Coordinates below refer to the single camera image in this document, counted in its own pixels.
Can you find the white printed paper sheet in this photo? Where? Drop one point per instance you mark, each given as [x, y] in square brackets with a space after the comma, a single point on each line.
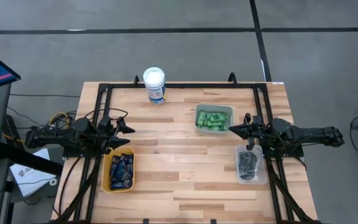
[30, 177]

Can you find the white wipes canister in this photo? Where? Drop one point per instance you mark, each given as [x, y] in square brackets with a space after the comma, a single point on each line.
[154, 84]

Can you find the green travel shampoo bottle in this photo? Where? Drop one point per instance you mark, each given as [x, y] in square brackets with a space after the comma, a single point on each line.
[208, 123]
[220, 127]
[217, 122]
[216, 116]
[201, 119]

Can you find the clear plastic container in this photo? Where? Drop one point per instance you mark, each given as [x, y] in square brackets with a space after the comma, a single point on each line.
[261, 177]

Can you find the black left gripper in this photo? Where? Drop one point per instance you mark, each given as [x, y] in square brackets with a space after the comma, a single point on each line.
[106, 133]

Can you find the black stand beam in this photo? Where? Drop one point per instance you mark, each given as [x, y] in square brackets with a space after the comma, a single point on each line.
[30, 160]

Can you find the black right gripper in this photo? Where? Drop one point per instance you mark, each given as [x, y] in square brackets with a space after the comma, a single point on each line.
[259, 133]

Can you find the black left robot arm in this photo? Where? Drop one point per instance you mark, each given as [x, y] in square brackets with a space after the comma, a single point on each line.
[54, 137]

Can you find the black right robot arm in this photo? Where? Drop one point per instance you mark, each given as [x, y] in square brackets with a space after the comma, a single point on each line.
[315, 135]

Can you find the black metal rig frame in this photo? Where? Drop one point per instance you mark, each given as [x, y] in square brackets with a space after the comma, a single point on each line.
[182, 85]

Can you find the grey plastic bin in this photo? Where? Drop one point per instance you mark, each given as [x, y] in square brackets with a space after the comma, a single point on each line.
[230, 109]

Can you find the yellow plastic bin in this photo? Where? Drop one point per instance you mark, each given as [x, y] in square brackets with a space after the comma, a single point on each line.
[106, 174]

